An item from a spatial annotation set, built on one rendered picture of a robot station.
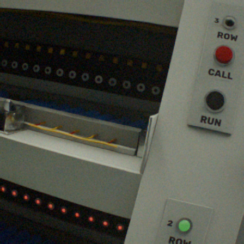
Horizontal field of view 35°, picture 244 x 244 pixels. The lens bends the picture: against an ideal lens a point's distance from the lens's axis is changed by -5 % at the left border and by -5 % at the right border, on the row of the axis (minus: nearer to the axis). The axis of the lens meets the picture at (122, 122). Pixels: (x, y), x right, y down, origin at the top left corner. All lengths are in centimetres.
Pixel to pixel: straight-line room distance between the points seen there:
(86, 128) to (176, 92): 11
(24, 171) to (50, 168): 3
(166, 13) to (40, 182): 21
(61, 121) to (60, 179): 8
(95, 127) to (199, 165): 13
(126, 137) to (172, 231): 12
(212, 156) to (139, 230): 9
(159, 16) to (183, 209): 18
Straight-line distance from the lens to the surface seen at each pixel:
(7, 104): 42
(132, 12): 40
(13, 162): 40
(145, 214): 35
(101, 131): 41
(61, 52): 58
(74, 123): 42
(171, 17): 39
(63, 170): 37
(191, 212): 34
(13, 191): 59
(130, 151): 40
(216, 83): 35
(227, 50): 36
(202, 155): 34
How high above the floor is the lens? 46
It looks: 7 degrees up
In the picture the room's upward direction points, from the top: 15 degrees clockwise
